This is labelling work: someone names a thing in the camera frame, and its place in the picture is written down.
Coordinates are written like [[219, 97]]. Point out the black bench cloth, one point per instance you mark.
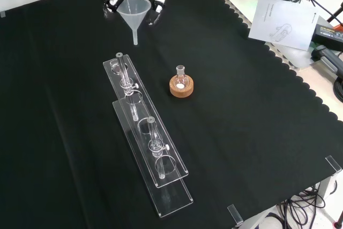
[[241, 121]]

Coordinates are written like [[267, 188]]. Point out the grey plug block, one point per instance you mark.
[[332, 60]]

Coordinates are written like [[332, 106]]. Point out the black power adapter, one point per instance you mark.
[[329, 34]]

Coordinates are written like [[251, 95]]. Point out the white printed paper sheet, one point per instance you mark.
[[284, 22]]

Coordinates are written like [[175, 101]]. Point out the clear plastic funnel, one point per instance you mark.
[[133, 6]]

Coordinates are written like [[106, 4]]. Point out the clear cloth clamp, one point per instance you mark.
[[235, 214], [333, 163]]

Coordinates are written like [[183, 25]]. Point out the grey tape piece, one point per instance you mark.
[[2, 14]]

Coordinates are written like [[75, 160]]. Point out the small round-bottom glass flask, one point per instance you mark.
[[180, 80]]

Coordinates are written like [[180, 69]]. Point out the clear acrylic funnel stand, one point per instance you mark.
[[150, 143]]

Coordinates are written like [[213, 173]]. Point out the black tripod leg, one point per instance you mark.
[[336, 11]]

